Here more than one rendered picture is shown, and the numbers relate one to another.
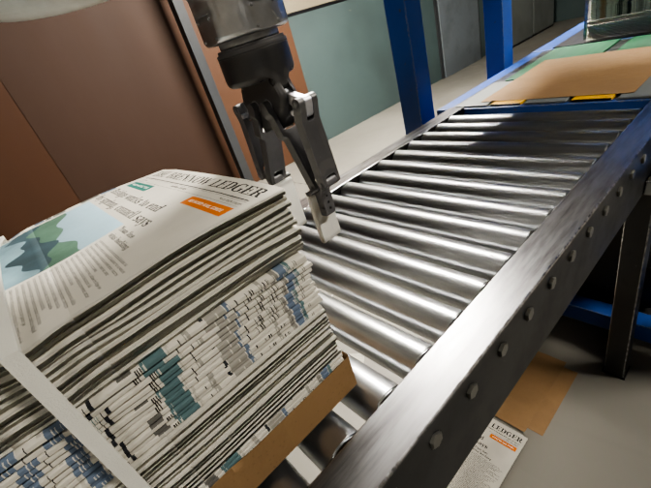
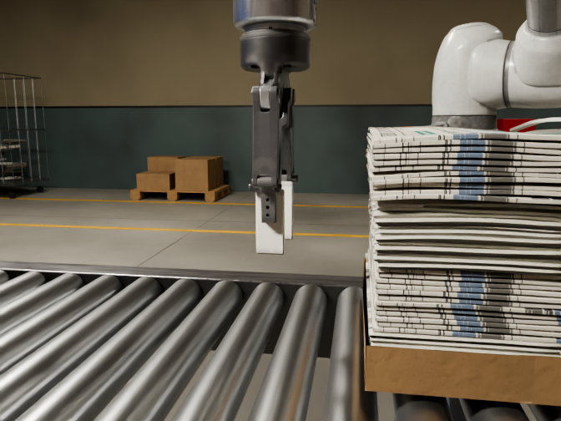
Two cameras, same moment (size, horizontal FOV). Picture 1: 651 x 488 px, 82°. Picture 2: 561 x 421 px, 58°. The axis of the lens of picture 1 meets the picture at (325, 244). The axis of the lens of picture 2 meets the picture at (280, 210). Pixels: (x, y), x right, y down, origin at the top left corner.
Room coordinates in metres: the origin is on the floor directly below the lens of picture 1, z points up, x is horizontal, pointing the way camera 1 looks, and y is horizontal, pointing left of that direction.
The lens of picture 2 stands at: (0.86, 0.39, 1.04)
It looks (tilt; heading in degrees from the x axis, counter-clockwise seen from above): 10 degrees down; 222
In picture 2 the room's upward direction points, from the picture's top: straight up
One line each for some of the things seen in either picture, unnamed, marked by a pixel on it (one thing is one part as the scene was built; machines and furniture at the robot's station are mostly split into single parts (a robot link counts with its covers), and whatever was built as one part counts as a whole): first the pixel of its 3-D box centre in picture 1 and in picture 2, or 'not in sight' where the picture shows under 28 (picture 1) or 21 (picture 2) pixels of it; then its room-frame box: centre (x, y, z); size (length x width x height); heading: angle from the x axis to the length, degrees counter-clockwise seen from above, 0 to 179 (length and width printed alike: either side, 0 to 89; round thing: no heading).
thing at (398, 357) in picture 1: (305, 301); (290, 370); (0.47, 0.06, 0.77); 0.47 x 0.05 x 0.05; 34
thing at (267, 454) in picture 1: (224, 358); (434, 312); (0.34, 0.16, 0.83); 0.29 x 0.16 x 0.04; 34
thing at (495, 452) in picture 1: (446, 459); not in sight; (0.59, -0.14, 0.01); 0.37 x 0.28 x 0.01; 124
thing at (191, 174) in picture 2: not in sight; (181, 177); (-3.49, -5.49, 0.28); 1.20 x 0.80 x 0.56; 124
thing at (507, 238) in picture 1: (406, 221); (68, 353); (0.62, -0.16, 0.77); 0.47 x 0.05 x 0.05; 34
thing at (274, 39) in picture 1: (264, 86); (275, 77); (0.45, 0.01, 1.09); 0.08 x 0.07 x 0.09; 34
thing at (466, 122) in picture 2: not in sight; (457, 127); (-0.40, -0.15, 1.03); 0.22 x 0.18 x 0.06; 161
